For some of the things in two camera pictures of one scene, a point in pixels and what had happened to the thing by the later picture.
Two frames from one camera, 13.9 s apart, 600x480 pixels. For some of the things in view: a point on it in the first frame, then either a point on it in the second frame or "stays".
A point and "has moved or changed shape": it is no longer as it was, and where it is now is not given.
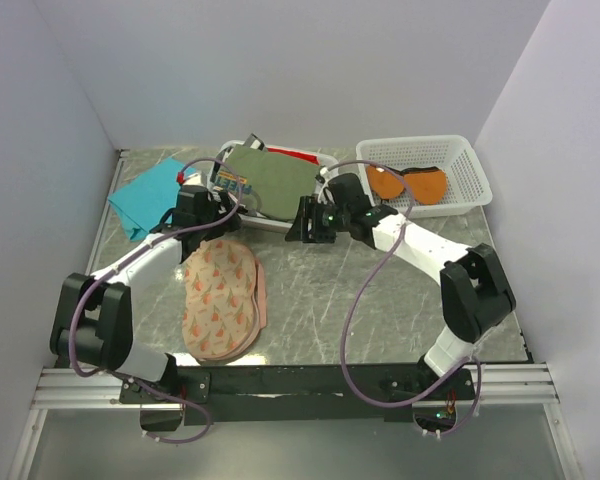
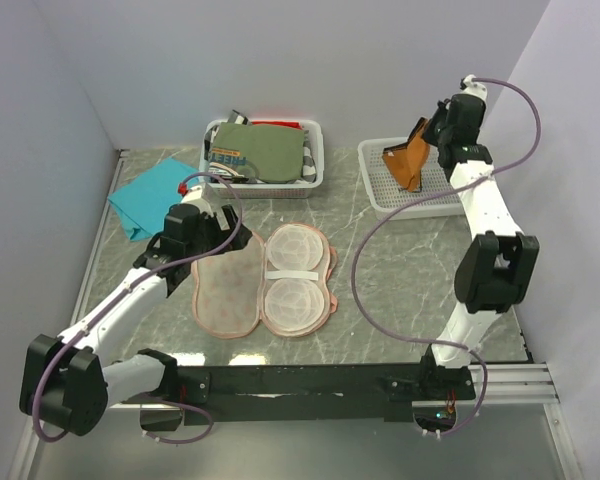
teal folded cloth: x=146 y=202 stays
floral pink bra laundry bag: x=224 y=300 has moved or changed shape
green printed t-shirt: x=280 y=182 -> x=275 y=152
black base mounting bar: x=300 y=394 stays
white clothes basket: x=324 y=162 -> x=292 y=190
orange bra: x=429 y=185 -> x=407 y=158
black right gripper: x=300 y=233 -> x=440 y=112
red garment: x=310 y=158 -> x=279 y=122
